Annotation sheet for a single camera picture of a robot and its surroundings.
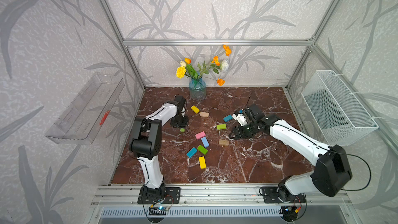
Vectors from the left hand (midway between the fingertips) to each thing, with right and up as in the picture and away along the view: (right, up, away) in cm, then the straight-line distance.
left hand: (184, 126), depth 95 cm
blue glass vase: (+7, +24, +10) cm, 26 cm away
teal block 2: (+6, -14, -9) cm, 17 cm away
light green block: (+23, -1, +4) cm, 24 cm away
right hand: (+27, -3, -14) cm, 31 cm away
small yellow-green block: (-1, -2, -2) cm, 3 cm away
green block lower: (+11, -12, -7) cm, 18 cm away
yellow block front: (+12, -18, -11) cm, 25 cm away
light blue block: (+13, -9, -4) cm, 16 cm away
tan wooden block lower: (+24, -9, -4) cm, 26 cm away
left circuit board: (-8, -36, -24) cm, 44 cm away
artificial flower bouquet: (0, +36, +4) cm, 36 cm away
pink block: (+10, -6, -2) cm, 11 cm away
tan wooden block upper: (+12, +6, +9) cm, 16 cm away
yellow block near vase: (+5, +9, +12) cm, 16 cm away
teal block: (+28, +4, +6) cm, 28 cm away
